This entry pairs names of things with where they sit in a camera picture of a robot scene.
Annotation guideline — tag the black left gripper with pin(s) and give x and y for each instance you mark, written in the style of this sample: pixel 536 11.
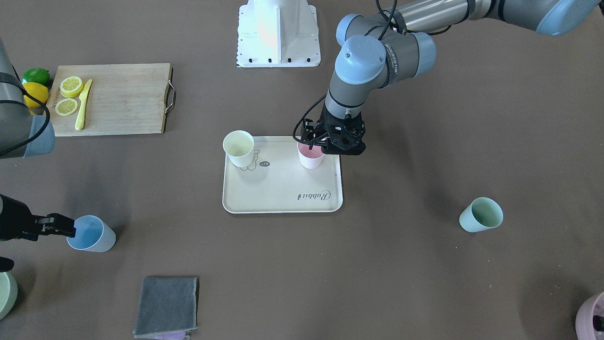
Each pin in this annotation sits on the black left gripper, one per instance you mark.
pixel 313 134

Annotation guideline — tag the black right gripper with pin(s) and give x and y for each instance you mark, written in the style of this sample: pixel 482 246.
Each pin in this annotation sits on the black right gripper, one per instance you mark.
pixel 18 221

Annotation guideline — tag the pink cup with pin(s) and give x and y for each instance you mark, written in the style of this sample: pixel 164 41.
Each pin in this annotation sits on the pink cup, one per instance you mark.
pixel 309 156

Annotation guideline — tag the blue cup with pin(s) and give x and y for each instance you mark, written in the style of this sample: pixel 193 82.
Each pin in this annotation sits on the blue cup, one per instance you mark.
pixel 92 234

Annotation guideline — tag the cream cup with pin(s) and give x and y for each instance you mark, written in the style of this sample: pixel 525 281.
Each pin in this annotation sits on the cream cup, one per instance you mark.
pixel 239 148

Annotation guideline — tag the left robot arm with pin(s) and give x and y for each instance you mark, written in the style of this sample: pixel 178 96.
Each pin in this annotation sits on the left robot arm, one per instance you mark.
pixel 396 44

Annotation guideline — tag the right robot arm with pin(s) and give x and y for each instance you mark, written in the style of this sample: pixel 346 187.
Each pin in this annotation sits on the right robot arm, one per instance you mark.
pixel 24 135

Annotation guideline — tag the cream rabbit tray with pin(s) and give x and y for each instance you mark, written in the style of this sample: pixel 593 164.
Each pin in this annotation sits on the cream rabbit tray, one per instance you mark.
pixel 276 181

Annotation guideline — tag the light green bowl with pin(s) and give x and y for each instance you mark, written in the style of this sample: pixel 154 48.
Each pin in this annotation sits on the light green bowl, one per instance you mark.
pixel 8 293

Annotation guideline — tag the yellow plastic knife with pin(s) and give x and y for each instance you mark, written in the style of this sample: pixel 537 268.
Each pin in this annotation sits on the yellow plastic knife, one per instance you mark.
pixel 83 97

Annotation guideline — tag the lemon half slice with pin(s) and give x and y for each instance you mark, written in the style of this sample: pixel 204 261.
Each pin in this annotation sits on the lemon half slice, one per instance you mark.
pixel 66 107
pixel 71 87

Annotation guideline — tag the whole yellow lemon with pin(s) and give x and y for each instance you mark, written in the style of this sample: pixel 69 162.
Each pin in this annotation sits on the whole yellow lemon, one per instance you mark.
pixel 37 93

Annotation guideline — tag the grey folded cloth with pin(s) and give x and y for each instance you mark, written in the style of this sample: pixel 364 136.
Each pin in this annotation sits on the grey folded cloth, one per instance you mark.
pixel 167 308

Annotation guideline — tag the green lime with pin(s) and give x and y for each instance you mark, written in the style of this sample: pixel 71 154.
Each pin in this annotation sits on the green lime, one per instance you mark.
pixel 36 75

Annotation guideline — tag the wooden cutting board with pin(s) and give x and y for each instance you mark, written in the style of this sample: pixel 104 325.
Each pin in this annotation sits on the wooden cutting board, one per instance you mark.
pixel 124 99

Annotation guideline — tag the green cup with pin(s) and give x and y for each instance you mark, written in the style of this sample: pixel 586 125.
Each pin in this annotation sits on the green cup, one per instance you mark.
pixel 482 214

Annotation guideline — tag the pink bowl with ice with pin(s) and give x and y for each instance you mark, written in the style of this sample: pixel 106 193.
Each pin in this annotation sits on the pink bowl with ice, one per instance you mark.
pixel 589 319

